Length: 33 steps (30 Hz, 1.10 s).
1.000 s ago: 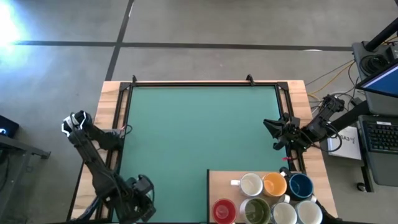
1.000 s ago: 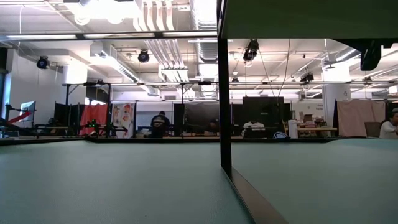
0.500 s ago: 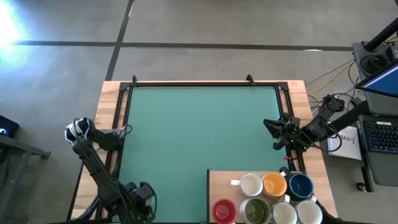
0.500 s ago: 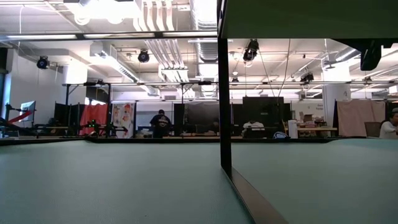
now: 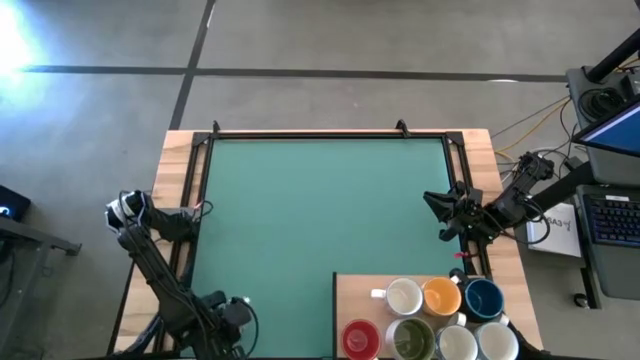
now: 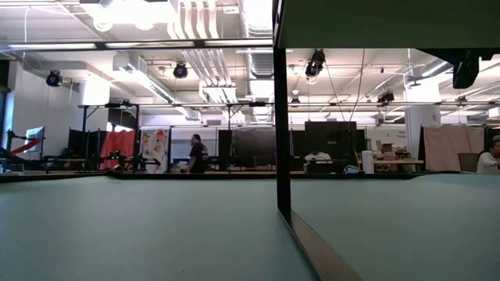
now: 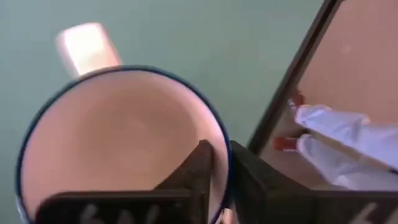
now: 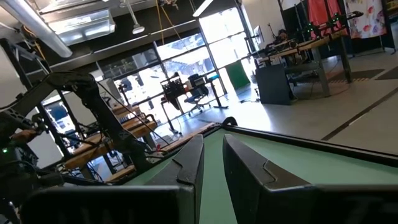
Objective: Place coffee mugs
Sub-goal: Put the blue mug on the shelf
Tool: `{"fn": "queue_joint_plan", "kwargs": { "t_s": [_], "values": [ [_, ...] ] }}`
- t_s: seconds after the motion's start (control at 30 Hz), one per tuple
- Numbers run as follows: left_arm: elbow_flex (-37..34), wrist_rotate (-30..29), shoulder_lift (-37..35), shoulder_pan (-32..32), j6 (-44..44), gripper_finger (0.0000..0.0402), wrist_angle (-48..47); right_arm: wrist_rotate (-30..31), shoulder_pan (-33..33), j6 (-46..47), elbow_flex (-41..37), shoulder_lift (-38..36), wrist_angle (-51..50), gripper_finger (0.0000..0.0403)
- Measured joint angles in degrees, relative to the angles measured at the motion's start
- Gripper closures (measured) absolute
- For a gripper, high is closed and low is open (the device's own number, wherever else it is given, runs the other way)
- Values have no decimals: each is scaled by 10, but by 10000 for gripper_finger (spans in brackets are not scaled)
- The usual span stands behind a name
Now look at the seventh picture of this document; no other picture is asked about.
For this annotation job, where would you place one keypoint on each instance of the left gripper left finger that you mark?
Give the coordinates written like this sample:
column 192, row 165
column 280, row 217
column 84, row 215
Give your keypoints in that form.
column 186, row 186

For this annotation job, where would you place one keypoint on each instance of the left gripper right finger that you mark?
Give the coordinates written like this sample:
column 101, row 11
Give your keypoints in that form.
column 264, row 199

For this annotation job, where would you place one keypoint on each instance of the white mug dark blue rim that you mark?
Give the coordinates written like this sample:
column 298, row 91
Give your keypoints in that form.
column 109, row 133

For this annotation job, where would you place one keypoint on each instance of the white red-tipped strip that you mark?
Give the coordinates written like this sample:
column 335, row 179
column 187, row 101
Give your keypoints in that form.
column 335, row 165
column 342, row 127

